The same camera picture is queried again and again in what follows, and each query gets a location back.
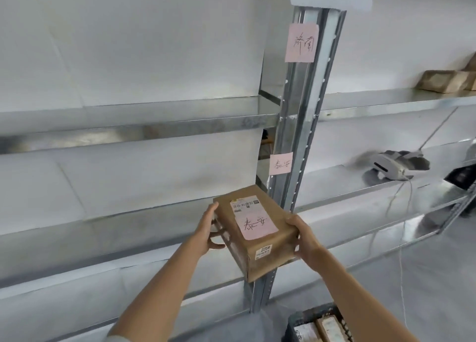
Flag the person's right hand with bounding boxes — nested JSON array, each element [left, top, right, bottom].
[[285, 215, 328, 274]]

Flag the person's left hand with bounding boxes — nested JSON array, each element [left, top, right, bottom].
[[193, 203, 227, 258]]

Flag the brown cardboard parcel box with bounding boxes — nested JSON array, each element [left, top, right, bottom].
[[213, 184, 300, 283]]

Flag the person's left forearm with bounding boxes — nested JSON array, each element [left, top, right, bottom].
[[107, 241, 209, 342]]

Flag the person's right forearm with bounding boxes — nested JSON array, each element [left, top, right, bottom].
[[308, 247, 423, 342]]

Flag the white shipping label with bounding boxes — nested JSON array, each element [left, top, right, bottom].
[[230, 195, 261, 217]]

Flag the pink handwritten note on parcel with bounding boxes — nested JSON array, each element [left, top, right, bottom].
[[236, 208, 280, 242]]

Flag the small pink handwritten shelf note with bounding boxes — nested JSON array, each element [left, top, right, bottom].
[[268, 152, 294, 175]]

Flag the black plastic crate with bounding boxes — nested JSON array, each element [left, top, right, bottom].
[[286, 303, 364, 342]]

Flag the pale parcel in crate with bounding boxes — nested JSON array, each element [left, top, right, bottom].
[[294, 322, 321, 342]]

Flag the brown parcel in crate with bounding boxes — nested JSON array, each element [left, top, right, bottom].
[[315, 313, 346, 342]]

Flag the white handheld barcode scanner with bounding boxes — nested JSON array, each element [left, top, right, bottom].
[[366, 150, 431, 183]]

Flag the galvanized steel shelving unit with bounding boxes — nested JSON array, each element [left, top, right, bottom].
[[0, 7, 309, 342], [260, 7, 476, 314]]

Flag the black device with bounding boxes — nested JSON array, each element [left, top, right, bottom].
[[444, 162, 476, 198]]

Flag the large pink handwritten shelf note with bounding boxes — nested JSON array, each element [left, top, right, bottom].
[[285, 23, 320, 63]]

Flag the flat brown wrapped parcel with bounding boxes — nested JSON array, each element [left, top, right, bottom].
[[415, 69, 471, 94]]

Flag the brown cardboard parcel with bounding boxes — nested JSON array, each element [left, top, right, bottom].
[[462, 53, 476, 92]]

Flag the white scanner cable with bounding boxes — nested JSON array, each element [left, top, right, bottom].
[[366, 180, 414, 318]]

